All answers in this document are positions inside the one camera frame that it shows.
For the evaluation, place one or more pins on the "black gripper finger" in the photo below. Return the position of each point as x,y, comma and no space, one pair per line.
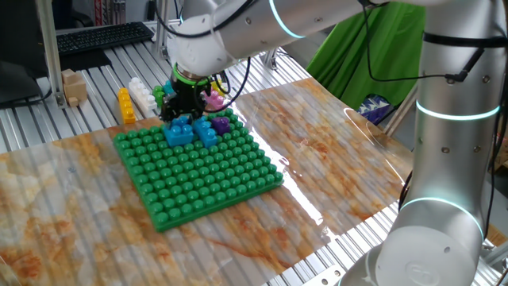
168,111
196,111

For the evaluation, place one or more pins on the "blue white patterned bag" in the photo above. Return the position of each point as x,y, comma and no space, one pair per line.
373,109

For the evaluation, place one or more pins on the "tiny wooden block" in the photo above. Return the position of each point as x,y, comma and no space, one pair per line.
73,102

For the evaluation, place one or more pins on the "light blue square block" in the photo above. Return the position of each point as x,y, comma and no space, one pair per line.
178,133

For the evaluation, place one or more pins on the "black desk pad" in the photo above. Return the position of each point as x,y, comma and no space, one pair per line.
85,61

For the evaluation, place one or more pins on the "aluminium frame post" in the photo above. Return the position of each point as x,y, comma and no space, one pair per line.
401,111
270,59
160,39
49,51

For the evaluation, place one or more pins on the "black keyboard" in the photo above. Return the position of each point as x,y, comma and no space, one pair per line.
103,37

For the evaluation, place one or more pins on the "small green block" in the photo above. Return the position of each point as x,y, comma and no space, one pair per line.
158,95

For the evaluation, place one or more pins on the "green studded baseplate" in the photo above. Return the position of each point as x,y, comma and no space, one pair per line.
198,178

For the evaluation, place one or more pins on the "silver robot mounting plate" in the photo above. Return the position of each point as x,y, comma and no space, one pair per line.
327,276

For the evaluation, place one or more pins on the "marble pattern table mat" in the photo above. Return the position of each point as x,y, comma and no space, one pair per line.
99,246

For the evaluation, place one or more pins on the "purple single-stud block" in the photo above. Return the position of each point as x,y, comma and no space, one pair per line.
220,125

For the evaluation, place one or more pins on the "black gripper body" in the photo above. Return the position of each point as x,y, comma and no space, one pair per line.
186,95

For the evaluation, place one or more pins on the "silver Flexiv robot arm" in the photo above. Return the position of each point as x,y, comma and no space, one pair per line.
452,139

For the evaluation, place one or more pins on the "pink long block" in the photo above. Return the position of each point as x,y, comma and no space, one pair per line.
216,101

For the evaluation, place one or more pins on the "light blue long block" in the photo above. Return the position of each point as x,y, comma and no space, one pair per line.
206,135

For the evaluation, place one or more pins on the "small wooden cube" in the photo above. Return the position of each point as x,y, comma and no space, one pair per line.
67,75

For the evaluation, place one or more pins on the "black monitor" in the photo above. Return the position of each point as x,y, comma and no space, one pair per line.
20,39

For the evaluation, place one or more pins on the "red white striped pole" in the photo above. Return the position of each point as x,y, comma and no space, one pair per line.
98,12

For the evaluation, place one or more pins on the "teal long block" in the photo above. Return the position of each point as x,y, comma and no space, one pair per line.
168,88

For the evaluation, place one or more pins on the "white long block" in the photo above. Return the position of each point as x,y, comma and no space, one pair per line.
143,95

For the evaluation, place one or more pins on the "large wooden block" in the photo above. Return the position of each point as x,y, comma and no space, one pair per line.
75,90

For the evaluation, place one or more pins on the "green cloth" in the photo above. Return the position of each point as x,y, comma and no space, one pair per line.
357,59

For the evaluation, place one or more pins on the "orange-yellow long block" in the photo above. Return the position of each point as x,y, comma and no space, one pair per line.
127,107

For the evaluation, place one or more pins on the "small yellow block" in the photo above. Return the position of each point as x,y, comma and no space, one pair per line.
220,87

